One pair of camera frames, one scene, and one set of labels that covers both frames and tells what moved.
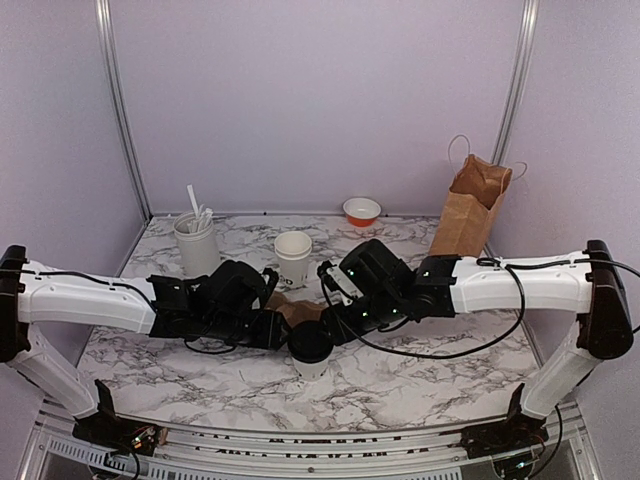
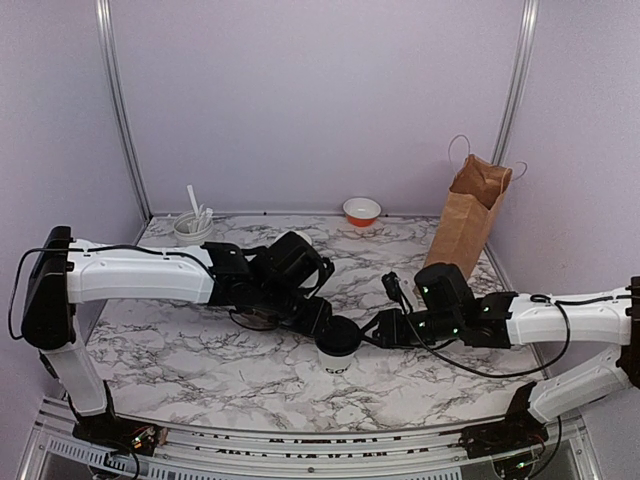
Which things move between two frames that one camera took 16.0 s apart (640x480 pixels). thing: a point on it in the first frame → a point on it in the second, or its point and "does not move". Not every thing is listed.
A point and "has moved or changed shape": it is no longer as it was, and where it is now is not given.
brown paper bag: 470,208 does not move
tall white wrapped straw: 194,201 does not move
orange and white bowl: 361,211 does not move
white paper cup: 312,371 → 336,365
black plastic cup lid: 310,341 has moved or changed shape
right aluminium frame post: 517,79 does not move
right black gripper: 341,330 → 390,330
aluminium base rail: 49,452 does not move
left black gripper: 270,337 → 320,311
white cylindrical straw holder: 198,250 does not move
